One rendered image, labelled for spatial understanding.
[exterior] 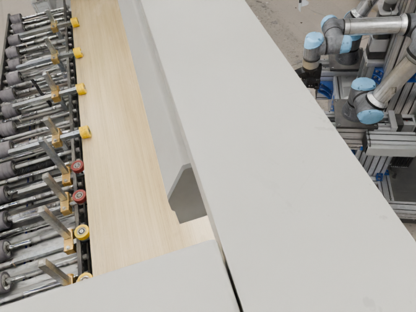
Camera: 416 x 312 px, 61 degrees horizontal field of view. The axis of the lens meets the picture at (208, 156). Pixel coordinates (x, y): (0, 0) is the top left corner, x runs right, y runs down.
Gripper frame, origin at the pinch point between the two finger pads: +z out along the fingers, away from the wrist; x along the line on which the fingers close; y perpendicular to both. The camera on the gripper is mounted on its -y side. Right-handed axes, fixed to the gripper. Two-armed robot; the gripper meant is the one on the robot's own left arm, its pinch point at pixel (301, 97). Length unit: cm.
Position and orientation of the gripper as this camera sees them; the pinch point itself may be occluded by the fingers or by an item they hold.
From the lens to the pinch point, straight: 185.9
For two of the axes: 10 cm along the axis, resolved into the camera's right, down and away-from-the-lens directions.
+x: 1.3, -8.0, 5.9
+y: 9.8, 0.4, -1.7
